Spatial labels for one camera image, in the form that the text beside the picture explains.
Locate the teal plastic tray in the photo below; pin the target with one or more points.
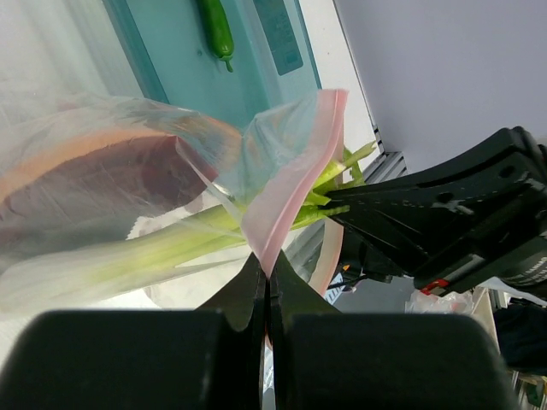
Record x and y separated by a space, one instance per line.
170 58

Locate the orange papaya slice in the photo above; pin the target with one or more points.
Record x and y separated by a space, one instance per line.
91 190

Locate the green chili pepper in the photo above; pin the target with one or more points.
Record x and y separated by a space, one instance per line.
217 31

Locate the clear zip top bag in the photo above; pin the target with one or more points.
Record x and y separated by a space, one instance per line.
265 170

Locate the right aluminium frame post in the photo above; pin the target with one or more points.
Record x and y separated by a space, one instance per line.
386 165

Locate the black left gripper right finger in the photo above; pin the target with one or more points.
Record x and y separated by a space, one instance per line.
325 359

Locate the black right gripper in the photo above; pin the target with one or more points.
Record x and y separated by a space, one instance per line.
451 227

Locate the celery stalk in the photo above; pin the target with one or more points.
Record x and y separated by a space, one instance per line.
211 230

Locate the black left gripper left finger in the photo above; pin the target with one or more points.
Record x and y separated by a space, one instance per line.
207 358

